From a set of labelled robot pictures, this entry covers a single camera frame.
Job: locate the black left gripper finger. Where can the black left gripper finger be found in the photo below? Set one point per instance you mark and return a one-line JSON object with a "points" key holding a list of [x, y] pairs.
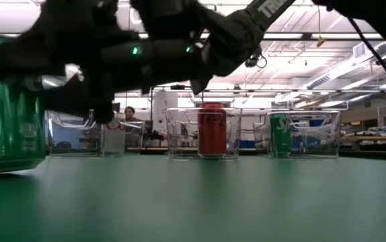
{"points": [[103, 112]]}

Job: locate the silver Diet Coke can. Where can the silver Diet Coke can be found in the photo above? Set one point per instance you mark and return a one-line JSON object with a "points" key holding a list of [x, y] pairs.
{"points": [[114, 141]]}

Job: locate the clear plastic bin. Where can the clear plastic bin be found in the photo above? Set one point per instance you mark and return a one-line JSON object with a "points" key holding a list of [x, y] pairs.
{"points": [[314, 141], [179, 134], [62, 134]]}

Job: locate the green Sprite can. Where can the green Sprite can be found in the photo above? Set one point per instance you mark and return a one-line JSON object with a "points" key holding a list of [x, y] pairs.
{"points": [[280, 138], [8, 134]]}

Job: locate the red Coke can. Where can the red Coke can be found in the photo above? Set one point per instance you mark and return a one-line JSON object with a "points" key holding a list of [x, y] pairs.
{"points": [[212, 134]]}

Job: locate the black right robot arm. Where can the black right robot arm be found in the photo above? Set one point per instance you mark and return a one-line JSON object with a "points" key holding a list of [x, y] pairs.
{"points": [[233, 37]]}

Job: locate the person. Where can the person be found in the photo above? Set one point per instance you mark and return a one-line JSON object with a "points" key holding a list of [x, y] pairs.
{"points": [[130, 112]]}

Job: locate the white cylindrical tank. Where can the white cylindrical tank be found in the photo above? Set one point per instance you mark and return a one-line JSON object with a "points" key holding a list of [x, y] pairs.
{"points": [[164, 107]]}

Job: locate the green table mat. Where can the green table mat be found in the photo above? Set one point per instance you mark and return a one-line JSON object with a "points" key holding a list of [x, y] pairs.
{"points": [[193, 201]]}

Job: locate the hanging yellow connector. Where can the hanging yellow connector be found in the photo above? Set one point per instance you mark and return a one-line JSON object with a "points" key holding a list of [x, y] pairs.
{"points": [[320, 42]]}

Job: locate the wooden workbench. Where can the wooden workbench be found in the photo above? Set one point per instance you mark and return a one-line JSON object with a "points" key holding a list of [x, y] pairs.
{"points": [[381, 138]]}

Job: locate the black ceiling fixture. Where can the black ceiling fixture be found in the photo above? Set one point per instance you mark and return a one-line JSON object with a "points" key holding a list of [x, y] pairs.
{"points": [[383, 60]]}

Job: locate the long ceiling light rail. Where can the long ceiling light rail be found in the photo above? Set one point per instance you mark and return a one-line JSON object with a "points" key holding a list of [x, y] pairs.
{"points": [[309, 36]]}

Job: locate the white ceiling air duct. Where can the white ceiling air duct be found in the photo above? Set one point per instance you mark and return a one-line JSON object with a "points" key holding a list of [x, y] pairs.
{"points": [[341, 70]]}

